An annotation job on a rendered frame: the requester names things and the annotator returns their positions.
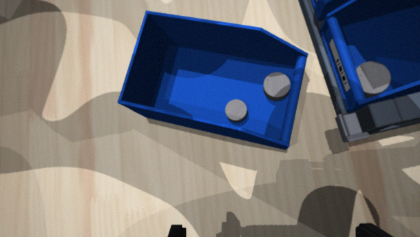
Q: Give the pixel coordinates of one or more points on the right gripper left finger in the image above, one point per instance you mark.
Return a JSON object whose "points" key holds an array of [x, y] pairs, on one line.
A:
{"points": [[177, 231]]}

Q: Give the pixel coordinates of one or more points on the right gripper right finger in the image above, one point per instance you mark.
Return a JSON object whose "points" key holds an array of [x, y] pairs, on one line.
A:
{"points": [[370, 230]]}

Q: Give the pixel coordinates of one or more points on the blue open-front bin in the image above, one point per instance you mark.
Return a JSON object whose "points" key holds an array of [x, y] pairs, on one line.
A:
{"points": [[185, 70], [323, 7], [385, 31]]}

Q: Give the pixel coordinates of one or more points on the grey metal shelf rack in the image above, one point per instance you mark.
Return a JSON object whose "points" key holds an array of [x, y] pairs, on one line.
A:
{"points": [[375, 117]]}

